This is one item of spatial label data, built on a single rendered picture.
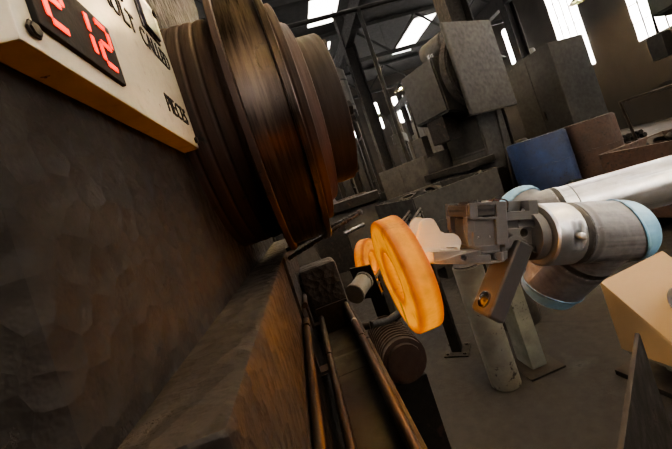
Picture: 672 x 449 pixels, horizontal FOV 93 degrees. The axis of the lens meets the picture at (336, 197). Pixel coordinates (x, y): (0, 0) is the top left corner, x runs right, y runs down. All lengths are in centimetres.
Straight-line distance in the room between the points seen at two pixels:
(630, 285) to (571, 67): 434
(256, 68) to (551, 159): 366
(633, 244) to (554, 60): 492
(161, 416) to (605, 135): 426
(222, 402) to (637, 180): 74
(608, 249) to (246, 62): 54
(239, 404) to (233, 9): 45
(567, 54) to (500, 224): 520
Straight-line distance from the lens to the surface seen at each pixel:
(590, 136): 426
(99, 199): 24
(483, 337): 152
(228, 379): 21
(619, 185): 77
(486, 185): 326
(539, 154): 392
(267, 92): 43
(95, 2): 33
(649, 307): 152
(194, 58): 50
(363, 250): 105
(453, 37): 421
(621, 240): 58
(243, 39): 47
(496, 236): 48
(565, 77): 547
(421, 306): 40
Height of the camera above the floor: 95
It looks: level
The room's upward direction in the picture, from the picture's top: 18 degrees counter-clockwise
